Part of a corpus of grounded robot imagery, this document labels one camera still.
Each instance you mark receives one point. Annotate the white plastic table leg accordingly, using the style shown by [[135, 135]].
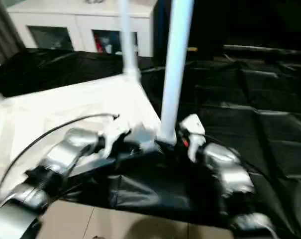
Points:
[[176, 74], [129, 37]]

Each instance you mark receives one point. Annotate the white plastic table top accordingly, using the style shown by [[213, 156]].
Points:
[[53, 104]]

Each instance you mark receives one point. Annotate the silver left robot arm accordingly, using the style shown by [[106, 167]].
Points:
[[65, 152]]

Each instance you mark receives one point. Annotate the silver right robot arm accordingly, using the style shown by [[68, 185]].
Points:
[[227, 169]]

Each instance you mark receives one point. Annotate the black mat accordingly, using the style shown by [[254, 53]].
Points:
[[252, 99]]

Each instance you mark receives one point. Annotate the red bottle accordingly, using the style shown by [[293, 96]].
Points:
[[99, 42]]

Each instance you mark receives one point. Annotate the black cabinet with gold label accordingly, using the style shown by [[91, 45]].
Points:
[[207, 25]]

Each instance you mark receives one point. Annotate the dark metal bar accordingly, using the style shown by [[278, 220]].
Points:
[[269, 49]]

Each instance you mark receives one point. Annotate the white sideboard cabinet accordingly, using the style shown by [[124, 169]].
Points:
[[65, 17]]

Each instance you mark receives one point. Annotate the grey brown curtain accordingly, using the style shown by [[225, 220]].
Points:
[[3, 32]]

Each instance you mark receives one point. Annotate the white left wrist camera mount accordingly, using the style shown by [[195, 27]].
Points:
[[113, 134]]

